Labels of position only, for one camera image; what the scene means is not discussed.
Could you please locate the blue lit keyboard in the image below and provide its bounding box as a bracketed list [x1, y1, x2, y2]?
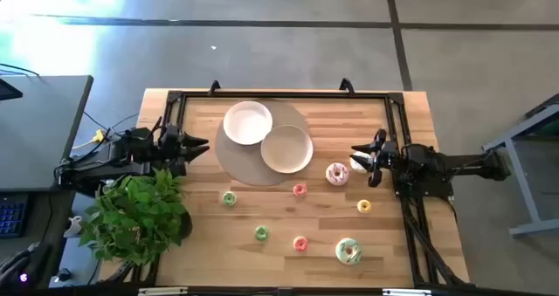
[0, 194, 29, 239]

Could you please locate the green leafy potted plant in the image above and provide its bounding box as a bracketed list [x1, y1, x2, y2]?
[78, 168, 194, 267]

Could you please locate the small white object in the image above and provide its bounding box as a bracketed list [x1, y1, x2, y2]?
[64, 215, 83, 238]

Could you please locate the grey metal stand frame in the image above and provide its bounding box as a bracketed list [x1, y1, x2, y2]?
[481, 93, 559, 238]

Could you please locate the silver metal bracket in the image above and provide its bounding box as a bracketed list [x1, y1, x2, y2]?
[138, 286, 190, 296]
[383, 288, 433, 296]

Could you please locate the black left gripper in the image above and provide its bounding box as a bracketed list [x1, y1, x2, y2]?
[157, 124, 210, 177]

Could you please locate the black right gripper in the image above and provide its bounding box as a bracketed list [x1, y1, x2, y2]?
[350, 128, 399, 189]

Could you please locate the large white iced donut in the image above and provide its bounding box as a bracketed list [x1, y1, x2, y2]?
[349, 151, 373, 175]

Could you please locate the large mint green striped donut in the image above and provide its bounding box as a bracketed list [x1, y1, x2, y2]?
[335, 237, 363, 266]

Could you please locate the grey desk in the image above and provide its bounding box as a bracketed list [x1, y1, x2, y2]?
[0, 74, 94, 193]

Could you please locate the white round plate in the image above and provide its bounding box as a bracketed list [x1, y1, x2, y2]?
[223, 100, 274, 147]

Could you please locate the round grey-brown placemat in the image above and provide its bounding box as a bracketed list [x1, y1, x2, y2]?
[214, 99, 314, 187]

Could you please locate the black aluminium table frame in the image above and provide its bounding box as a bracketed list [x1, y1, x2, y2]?
[150, 89, 466, 287]

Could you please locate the thin black cable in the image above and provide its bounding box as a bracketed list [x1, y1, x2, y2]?
[82, 110, 140, 134]

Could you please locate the large pink striped donut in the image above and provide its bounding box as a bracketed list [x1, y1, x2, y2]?
[325, 162, 350, 187]

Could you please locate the black cable bundle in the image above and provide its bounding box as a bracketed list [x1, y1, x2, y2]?
[400, 195, 465, 287]

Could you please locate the beige round plate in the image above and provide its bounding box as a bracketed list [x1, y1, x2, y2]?
[260, 124, 314, 175]

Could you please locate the black rounded device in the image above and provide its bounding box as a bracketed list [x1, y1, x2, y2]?
[0, 242, 52, 289]

